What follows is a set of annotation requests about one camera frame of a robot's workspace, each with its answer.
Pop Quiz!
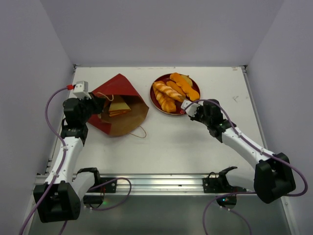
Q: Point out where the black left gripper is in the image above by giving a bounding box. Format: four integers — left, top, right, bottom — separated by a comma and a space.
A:
77, 92, 106, 124

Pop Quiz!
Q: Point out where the long orange lumpy bread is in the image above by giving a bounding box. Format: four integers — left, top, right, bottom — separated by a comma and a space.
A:
170, 72, 200, 101

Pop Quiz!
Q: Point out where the fake sandwich slice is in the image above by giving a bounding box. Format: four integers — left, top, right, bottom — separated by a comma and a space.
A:
109, 95, 131, 117

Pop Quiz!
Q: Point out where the long twisted glazed bread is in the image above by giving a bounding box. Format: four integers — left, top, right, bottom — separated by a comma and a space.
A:
153, 81, 176, 113

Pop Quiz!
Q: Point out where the red paper bag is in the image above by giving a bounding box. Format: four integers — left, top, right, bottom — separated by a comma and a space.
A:
88, 74, 149, 137

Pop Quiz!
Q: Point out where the orange croissant bread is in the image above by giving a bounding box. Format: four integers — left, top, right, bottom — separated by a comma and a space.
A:
154, 83, 184, 102

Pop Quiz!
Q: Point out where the round seeded bread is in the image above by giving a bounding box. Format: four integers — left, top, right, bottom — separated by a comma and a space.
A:
183, 75, 193, 87

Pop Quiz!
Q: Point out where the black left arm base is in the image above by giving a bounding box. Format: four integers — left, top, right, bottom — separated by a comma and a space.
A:
83, 180, 117, 208

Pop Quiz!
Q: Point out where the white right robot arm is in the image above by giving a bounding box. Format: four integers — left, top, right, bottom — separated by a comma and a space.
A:
181, 99, 296, 204

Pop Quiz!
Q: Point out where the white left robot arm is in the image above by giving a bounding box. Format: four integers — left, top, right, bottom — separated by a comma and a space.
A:
33, 93, 106, 223

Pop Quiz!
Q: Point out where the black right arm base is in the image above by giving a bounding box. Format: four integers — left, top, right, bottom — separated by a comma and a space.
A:
202, 166, 246, 209

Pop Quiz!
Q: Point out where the round red tray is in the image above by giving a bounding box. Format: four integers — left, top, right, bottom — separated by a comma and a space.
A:
150, 72, 201, 116

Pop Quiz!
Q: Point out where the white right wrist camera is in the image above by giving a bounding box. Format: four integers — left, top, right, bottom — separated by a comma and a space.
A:
180, 99, 200, 118

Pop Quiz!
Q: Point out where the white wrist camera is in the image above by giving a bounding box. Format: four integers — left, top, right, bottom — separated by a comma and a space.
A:
180, 99, 200, 118
67, 81, 91, 99

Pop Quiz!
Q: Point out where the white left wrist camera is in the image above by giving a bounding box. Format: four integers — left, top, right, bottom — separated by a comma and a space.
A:
67, 81, 91, 99

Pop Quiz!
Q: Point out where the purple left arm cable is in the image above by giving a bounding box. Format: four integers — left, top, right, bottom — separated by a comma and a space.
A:
18, 87, 133, 235

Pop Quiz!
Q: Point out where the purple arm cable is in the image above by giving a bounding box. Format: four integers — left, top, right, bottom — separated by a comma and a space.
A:
183, 99, 309, 235
18, 87, 133, 235

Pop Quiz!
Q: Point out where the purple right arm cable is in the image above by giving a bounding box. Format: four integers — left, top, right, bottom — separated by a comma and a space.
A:
183, 99, 309, 235

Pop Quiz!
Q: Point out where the aluminium front rail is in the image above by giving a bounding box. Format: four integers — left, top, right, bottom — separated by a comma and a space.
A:
31, 173, 287, 196

